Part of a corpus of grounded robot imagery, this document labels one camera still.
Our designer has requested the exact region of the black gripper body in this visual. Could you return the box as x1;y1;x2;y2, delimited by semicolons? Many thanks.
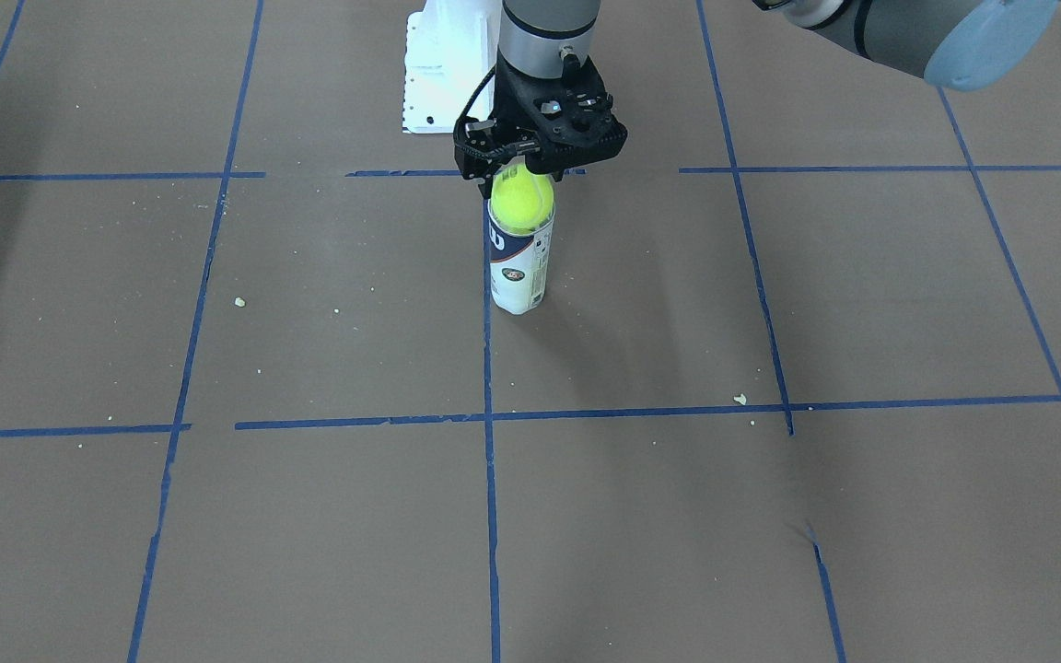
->
492;54;628;175

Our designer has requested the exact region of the yellow tennis ball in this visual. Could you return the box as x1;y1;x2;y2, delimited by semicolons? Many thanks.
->
489;163;555;235

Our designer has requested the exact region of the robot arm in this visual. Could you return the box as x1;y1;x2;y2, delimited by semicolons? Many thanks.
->
451;1;1058;198

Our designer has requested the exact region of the Wilson tennis ball can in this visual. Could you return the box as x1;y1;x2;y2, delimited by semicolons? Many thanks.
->
485;196;555;315

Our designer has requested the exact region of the white pedestal column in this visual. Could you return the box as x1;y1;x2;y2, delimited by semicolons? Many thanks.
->
402;1;501;134

